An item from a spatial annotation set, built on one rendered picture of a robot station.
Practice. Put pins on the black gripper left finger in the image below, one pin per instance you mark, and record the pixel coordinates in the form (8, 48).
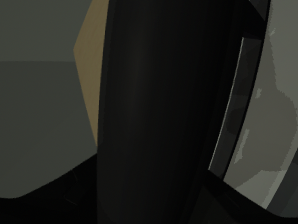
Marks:
(71, 199)

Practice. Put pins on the dark grey mat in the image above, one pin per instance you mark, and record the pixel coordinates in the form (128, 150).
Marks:
(285, 201)

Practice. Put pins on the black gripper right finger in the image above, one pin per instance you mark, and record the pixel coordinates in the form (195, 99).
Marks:
(218, 203)

